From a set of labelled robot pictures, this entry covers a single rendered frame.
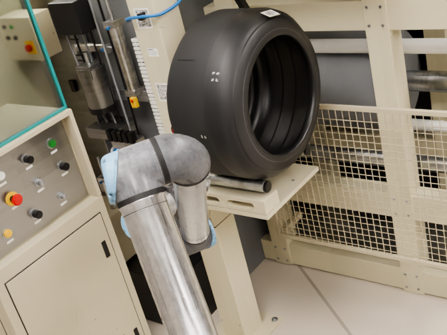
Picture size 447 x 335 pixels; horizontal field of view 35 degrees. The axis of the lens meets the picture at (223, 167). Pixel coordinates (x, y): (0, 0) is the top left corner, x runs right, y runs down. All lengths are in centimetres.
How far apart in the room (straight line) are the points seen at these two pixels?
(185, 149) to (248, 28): 79
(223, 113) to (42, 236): 84
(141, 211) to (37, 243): 107
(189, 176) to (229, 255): 137
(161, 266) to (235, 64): 88
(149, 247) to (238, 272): 150
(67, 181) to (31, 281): 39
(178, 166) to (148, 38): 107
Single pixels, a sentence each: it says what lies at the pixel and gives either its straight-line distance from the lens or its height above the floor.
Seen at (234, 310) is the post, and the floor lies 18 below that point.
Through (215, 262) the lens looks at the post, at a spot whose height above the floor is 43.
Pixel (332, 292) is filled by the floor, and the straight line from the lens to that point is 343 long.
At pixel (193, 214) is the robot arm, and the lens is 193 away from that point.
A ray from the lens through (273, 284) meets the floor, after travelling 356.
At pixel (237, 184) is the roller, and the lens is 257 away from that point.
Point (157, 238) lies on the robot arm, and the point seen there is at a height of 129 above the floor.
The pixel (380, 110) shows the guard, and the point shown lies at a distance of 270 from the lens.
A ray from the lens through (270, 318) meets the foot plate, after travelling 335.
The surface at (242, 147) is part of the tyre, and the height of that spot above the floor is 112.
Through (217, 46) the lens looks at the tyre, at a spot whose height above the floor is 144.
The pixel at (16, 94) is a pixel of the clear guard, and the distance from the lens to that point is 256.
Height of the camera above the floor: 210
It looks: 26 degrees down
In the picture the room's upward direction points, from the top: 15 degrees counter-clockwise
